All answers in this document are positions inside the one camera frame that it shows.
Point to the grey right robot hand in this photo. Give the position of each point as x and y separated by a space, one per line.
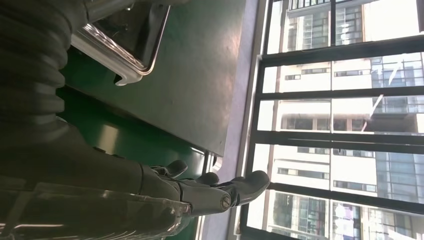
82 185

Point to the green conveyor belt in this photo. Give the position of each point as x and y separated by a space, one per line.
126 139

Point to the steel scale tray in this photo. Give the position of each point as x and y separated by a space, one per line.
99 53

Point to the building outside window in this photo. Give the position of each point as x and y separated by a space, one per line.
304 172

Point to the aluminium conveyor rail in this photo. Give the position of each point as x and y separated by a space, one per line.
207 162

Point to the black window frame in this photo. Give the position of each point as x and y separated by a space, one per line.
331 137

